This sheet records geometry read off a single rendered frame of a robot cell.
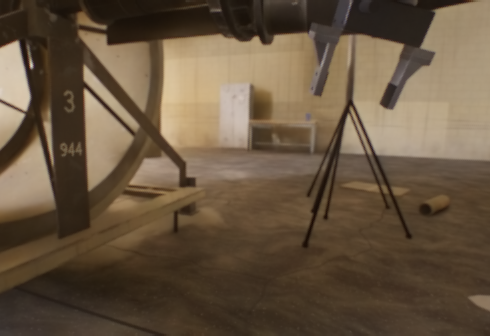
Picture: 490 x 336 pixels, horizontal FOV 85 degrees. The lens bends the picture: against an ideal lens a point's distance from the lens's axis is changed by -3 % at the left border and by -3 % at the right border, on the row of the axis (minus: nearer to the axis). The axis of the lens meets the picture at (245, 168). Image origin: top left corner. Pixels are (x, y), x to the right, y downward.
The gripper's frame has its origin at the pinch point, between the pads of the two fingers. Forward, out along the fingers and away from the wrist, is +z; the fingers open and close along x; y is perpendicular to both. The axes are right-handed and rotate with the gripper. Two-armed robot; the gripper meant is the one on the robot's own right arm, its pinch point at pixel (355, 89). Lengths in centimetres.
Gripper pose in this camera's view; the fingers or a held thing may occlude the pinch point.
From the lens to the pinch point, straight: 51.1
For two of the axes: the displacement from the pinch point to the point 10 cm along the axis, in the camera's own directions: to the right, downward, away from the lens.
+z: -1.9, 8.5, 5.0
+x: 9.8, 1.2, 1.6
